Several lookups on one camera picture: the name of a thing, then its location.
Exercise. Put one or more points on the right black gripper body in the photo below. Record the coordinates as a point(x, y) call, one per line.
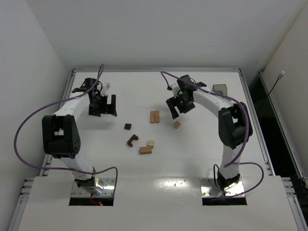
point(179, 106)

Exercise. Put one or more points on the metal base plate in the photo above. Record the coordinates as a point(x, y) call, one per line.
point(99, 188)
point(209, 190)

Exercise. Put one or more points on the light wood cube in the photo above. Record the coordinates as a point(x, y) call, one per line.
point(177, 125)

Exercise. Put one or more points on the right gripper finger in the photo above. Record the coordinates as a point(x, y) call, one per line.
point(178, 110)
point(171, 103)

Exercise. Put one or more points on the black wall cable white plug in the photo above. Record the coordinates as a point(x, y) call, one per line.
point(280, 75)

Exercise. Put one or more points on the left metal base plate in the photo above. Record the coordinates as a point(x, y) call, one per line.
point(99, 188)

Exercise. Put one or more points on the thick light wood block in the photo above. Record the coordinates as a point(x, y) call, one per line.
point(145, 150)

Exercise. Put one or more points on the small pale wood cube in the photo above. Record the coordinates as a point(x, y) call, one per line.
point(151, 144)

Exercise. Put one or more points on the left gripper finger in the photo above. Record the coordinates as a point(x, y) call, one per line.
point(110, 109)
point(94, 113)

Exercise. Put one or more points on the smoky transparent plastic bin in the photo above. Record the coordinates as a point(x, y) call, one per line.
point(220, 89)

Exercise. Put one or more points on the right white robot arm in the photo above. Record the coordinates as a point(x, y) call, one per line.
point(234, 126)

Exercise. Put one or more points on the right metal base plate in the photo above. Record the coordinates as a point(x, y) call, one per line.
point(209, 190)

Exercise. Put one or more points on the dark brown arch block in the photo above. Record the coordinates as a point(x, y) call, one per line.
point(132, 138)

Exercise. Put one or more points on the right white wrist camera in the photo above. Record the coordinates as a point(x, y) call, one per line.
point(174, 88)

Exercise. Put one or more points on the long light wood block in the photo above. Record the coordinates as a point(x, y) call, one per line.
point(152, 117)

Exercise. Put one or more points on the dark brown wood cube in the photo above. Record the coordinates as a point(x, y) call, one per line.
point(127, 126)

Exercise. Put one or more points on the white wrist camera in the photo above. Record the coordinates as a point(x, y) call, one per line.
point(104, 89)
point(174, 88)

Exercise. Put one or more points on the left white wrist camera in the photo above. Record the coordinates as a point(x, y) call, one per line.
point(104, 89)

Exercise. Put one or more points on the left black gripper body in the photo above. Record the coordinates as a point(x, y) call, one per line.
point(103, 109)

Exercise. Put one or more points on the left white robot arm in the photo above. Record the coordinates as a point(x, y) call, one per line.
point(61, 137)

